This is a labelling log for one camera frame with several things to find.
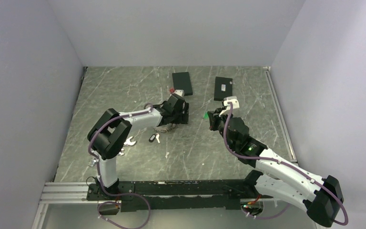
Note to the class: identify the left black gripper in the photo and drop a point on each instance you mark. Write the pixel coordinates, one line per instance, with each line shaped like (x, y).
(183, 118)

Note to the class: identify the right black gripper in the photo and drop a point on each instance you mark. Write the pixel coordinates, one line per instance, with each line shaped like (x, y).
(214, 118)

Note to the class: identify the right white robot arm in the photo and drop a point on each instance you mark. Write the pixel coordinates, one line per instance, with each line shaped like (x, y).
(320, 197)

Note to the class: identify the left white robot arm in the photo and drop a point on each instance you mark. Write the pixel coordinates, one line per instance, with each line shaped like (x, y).
(107, 137)

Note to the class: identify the plain black rectangular box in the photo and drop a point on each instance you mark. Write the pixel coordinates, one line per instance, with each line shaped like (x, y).
(182, 81)

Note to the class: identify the black box with label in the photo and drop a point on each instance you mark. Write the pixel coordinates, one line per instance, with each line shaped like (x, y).
(223, 88)

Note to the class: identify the lower silver wrench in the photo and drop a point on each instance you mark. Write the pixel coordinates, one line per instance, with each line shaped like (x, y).
(94, 161)

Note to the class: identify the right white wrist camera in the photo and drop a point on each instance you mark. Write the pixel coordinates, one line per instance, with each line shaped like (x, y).
(229, 104)

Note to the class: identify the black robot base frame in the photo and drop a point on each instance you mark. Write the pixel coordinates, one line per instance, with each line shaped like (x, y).
(229, 194)

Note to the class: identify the aluminium rail frame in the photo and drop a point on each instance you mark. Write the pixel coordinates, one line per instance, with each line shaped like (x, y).
(189, 167)

